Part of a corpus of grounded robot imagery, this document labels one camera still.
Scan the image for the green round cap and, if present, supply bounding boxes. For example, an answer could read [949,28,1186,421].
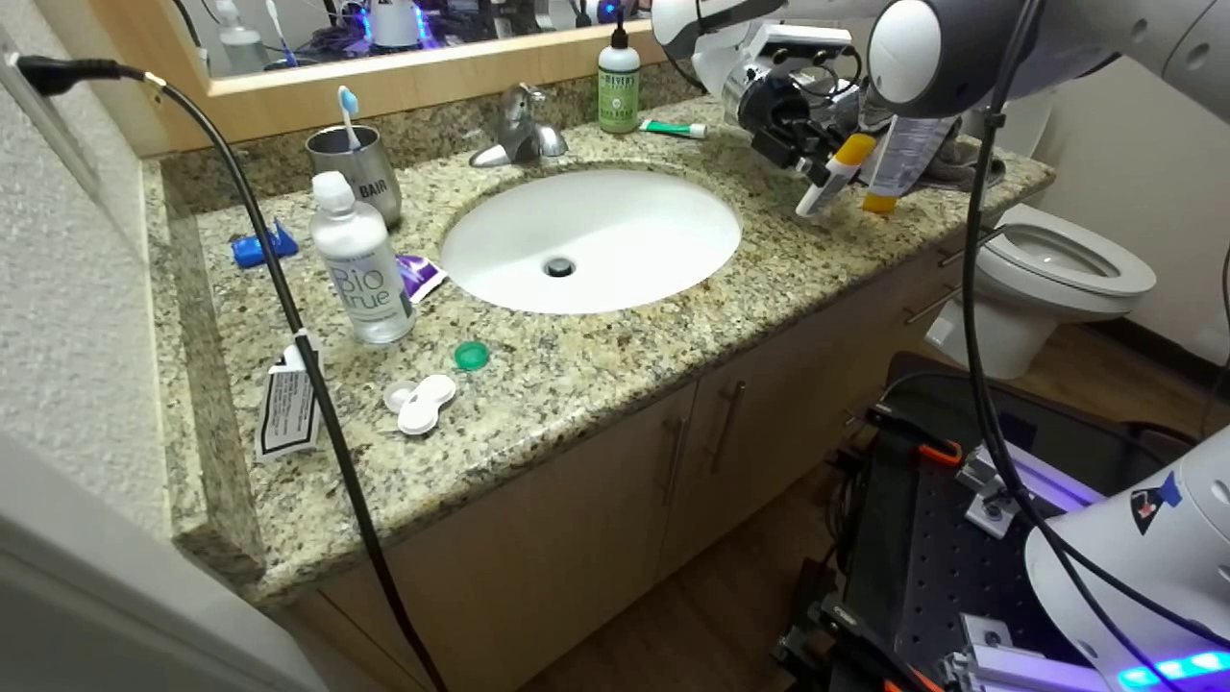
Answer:
[448,338,496,376]

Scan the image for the white toilet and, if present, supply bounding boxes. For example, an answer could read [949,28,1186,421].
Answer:
[920,52,1166,384]

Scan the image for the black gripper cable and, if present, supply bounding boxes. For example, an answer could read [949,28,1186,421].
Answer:
[956,0,1230,661]

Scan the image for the blue white toothbrush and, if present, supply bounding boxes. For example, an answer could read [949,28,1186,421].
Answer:
[336,82,365,153]

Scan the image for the black power cable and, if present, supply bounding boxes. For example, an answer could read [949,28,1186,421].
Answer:
[10,50,454,692]

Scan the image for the wooden drawer with metal handle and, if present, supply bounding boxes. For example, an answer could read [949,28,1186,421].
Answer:
[890,211,1012,297]

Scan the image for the metal cup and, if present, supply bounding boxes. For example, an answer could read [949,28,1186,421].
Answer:
[304,124,407,233]

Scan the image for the purple packet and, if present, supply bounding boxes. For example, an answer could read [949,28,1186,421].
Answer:
[391,251,454,312]

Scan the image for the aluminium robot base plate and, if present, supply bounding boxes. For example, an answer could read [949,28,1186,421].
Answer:
[955,425,1129,692]

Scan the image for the wood-framed mirror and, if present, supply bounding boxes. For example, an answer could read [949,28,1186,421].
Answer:
[82,0,683,153]

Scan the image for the green pump soap bottle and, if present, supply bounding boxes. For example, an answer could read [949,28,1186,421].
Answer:
[593,2,647,138]

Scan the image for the white oval sink basin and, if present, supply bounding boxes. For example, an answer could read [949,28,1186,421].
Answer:
[437,162,744,319]

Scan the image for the green toothpaste tube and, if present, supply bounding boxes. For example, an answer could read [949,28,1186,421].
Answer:
[634,111,712,141]

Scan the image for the chrome faucet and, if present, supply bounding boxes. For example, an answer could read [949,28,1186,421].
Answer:
[464,82,574,173]

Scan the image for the clear solution bottle white cap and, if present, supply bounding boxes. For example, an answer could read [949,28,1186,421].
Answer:
[309,169,420,348]

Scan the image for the wooden vanity cabinet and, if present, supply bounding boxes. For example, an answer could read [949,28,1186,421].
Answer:
[138,71,1060,692]

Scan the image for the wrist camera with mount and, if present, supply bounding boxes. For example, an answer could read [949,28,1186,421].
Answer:
[721,20,858,91]

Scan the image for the white door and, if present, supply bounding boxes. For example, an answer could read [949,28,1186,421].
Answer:
[0,425,327,692]

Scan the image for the orange clamp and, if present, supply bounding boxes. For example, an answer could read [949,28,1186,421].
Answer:
[911,435,970,471]

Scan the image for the tall white yellow-capped tube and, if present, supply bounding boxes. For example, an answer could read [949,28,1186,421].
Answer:
[858,111,960,219]

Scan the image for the blue plastic item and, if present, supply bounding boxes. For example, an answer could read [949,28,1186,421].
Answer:
[227,224,304,271]

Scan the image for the dark crumpled towel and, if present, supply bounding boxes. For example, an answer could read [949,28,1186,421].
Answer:
[937,128,1012,193]

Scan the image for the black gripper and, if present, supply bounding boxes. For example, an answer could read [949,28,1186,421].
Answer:
[739,62,876,189]

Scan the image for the black robot cart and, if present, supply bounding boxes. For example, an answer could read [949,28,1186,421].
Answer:
[775,360,1207,692]

